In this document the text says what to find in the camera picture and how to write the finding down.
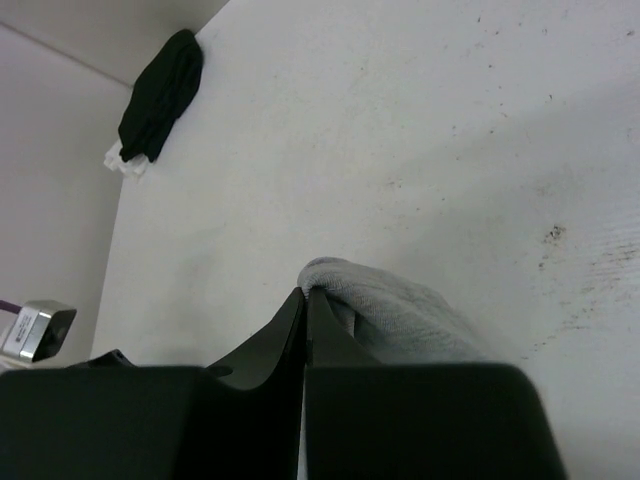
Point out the folded white tank top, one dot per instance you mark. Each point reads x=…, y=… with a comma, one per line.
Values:
x=133, y=168

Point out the grey tank top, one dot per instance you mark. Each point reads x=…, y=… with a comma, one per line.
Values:
x=394, y=319

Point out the folded black tank top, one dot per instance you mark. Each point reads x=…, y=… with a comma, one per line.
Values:
x=160, y=95

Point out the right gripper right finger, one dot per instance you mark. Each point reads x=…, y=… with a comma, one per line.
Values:
x=367, y=420

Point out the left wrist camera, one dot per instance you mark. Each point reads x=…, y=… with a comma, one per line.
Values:
x=38, y=331

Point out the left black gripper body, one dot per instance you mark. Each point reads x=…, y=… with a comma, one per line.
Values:
x=112, y=359

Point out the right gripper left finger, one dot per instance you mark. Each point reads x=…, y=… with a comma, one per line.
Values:
x=238, y=418

